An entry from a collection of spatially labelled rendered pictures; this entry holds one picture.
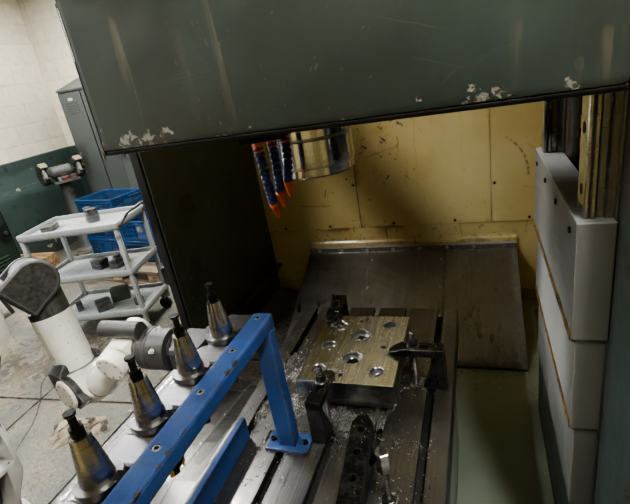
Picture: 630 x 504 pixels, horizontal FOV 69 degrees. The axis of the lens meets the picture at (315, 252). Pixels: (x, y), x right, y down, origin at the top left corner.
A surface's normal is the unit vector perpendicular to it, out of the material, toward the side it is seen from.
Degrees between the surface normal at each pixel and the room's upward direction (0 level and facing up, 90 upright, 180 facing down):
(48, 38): 90
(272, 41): 90
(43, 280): 81
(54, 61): 90
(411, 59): 90
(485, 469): 0
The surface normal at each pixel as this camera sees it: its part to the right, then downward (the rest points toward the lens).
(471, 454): -0.16, -0.91
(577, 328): -0.30, 0.40
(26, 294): 0.62, 0.04
